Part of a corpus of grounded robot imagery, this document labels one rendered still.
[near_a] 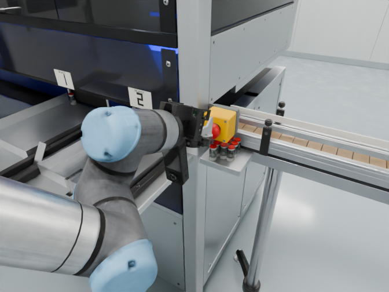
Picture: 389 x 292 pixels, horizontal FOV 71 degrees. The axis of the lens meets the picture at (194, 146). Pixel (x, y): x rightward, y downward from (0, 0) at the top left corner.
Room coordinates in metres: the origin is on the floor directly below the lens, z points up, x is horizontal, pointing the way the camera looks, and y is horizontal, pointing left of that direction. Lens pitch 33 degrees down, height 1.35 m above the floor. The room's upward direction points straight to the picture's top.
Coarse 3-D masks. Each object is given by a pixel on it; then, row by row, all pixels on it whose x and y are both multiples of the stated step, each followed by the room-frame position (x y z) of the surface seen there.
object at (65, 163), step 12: (72, 144) 0.66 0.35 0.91; (60, 156) 0.62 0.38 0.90; (72, 156) 0.65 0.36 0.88; (84, 156) 0.65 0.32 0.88; (144, 156) 0.65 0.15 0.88; (156, 156) 0.65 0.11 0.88; (48, 168) 0.55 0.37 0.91; (60, 168) 0.59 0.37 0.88; (72, 168) 0.59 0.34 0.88; (144, 168) 0.59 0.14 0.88; (60, 180) 0.52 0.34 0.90; (72, 180) 0.50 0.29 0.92; (132, 180) 0.50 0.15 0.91
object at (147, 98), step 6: (132, 90) 0.76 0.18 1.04; (138, 90) 0.75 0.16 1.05; (132, 96) 0.76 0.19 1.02; (138, 96) 0.75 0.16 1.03; (144, 96) 0.74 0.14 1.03; (150, 96) 0.72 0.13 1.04; (132, 102) 0.76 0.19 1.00; (144, 102) 0.74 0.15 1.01; (150, 102) 0.73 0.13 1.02; (144, 108) 0.74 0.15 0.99; (150, 108) 0.73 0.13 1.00
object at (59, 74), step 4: (56, 72) 0.93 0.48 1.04; (60, 72) 0.92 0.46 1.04; (64, 72) 0.91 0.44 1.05; (68, 72) 0.90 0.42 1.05; (56, 76) 0.94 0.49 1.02; (60, 76) 0.92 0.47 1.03; (68, 76) 0.90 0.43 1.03; (60, 80) 0.93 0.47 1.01; (64, 80) 0.91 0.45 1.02; (68, 80) 0.90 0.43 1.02; (60, 84) 0.93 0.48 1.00; (64, 84) 0.92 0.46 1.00; (68, 84) 0.91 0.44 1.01; (72, 84) 0.90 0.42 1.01; (72, 88) 0.90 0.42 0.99
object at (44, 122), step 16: (64, 96) 1.04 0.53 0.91; (16, 112) 0.87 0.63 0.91; (32, 112) 0.91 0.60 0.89; (48, 112) 0.94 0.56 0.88; (64, 112) 0.94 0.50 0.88; (80, 112) 0.94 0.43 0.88; (0, 128) 0.81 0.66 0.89; (16, 128) 0.82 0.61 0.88; (32, 128) 0.82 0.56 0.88; (48, 128) 0.82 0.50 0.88; (64, 128) 0.82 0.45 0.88; (80, 128) 0.79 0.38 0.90; (0, 144) 0.70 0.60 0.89; (16, 144) 0.71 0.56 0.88; (32, 144) 0.71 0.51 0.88; (48, 144) 0.68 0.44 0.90
